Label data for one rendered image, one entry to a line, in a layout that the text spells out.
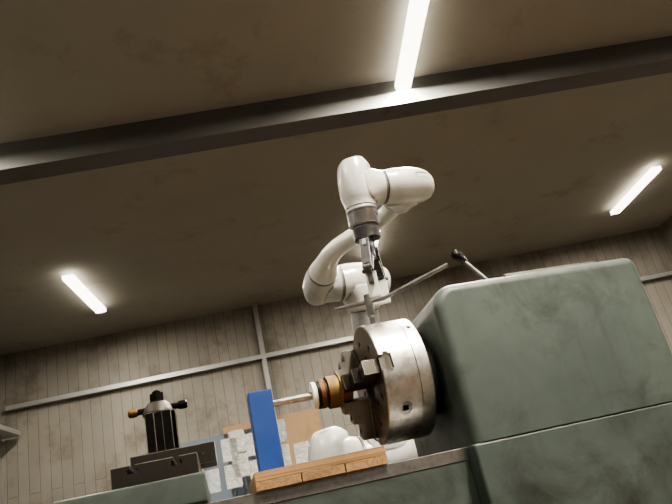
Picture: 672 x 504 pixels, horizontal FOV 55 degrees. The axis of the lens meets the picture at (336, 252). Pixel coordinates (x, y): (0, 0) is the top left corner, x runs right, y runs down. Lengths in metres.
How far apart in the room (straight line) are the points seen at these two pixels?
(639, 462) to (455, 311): 0.55
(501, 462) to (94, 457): 8.31
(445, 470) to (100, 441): 8.22
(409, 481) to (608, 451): 0.48
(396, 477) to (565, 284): 0.66
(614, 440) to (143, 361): 8.39
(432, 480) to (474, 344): 0.33
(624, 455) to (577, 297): 0.39
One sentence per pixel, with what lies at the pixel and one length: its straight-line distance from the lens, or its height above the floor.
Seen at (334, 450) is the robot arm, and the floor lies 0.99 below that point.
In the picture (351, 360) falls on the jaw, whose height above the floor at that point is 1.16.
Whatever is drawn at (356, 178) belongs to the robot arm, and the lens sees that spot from 1.83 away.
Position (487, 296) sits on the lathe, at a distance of 1.68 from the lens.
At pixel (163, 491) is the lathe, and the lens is 1.45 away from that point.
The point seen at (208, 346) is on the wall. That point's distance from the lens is 9.51.
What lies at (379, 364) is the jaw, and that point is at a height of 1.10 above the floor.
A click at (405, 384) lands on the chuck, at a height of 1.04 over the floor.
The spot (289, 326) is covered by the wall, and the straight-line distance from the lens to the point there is 9.47.
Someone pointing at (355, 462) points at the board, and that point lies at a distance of 1.53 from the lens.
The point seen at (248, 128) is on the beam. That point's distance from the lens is 5.15.
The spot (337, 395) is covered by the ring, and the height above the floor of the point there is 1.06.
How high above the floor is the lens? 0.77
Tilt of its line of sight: 22 degrees up
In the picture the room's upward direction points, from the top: 13 degrees counter-clockwise
